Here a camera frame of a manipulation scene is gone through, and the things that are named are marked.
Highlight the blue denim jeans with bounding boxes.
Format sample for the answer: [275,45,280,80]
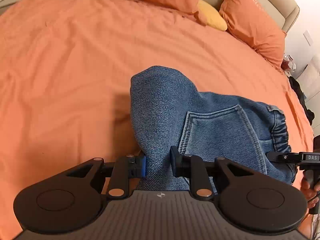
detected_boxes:
[130,66,297,191]

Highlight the black clothing pile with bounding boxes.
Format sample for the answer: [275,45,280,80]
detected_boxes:
[289,76,315,125]

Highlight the person's right hand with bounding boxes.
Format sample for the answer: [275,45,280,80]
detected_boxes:
[300,178,319,209]

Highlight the red patterned cloth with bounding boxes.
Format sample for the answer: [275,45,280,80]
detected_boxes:
[281,54,296,73]

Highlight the orange bed sheet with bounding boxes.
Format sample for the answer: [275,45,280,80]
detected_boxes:
[1,0,313,239]

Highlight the orange pillow far side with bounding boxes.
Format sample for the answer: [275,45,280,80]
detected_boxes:
[219,0,285,69]

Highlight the yellow small cushion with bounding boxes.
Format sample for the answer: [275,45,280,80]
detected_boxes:
[197,0,227,31]

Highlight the white wall socket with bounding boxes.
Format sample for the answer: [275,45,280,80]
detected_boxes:
[303,30,313,46]

